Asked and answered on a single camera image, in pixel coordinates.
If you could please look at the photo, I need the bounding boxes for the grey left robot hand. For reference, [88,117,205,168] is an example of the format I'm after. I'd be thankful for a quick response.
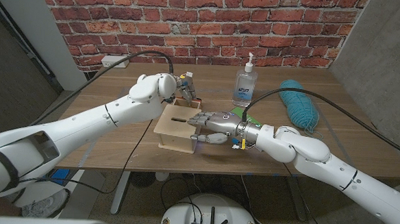
[173,71,200,104]

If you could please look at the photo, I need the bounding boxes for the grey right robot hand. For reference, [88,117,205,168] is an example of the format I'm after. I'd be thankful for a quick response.
[185,110,264,151]

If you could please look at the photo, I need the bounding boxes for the wooden box with slot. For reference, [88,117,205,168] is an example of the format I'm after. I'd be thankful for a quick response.
[152,103,203,155]

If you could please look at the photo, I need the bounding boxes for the green and white package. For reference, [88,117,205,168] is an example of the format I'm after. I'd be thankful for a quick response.
[229,106,262,126]

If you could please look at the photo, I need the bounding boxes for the clear hand sanitizer pump bottle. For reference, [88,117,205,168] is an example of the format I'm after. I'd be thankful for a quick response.
[231,51,260,109]

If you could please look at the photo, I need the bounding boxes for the teal yarn skein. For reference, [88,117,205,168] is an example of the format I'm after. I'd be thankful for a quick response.
[276,78,322,133]

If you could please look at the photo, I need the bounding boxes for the white power outlet strip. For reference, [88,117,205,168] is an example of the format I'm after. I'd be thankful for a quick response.
[100,54,130,70]

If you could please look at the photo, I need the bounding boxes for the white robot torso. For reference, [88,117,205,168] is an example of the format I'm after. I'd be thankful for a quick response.
[159,191,261,224]

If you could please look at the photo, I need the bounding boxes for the red brick print backdrop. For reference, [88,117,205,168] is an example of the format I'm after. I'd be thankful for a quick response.
[32,0,371,88]

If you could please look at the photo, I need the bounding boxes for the dark table leg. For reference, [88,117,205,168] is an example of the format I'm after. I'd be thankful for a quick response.
[285,176,310,222]

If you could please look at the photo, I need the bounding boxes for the white table leg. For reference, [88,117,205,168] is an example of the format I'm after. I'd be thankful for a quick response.
[110,171,131,216]

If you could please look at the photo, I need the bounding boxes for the grey sneaker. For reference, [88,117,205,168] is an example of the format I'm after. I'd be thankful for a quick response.
[21,186,70,220]

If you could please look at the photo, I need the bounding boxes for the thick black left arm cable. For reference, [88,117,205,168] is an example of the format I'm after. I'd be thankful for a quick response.
[31,44,176,134]

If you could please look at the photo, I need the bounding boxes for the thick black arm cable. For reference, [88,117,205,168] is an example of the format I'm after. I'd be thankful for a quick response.
[240,85,400,161]
[31,44,176,134]

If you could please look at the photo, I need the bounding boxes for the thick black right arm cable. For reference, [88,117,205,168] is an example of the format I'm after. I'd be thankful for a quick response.
[240,85,400,161]

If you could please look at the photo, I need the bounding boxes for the thin black left wrist wire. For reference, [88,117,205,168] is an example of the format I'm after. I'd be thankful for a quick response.
[19,112,154,197]

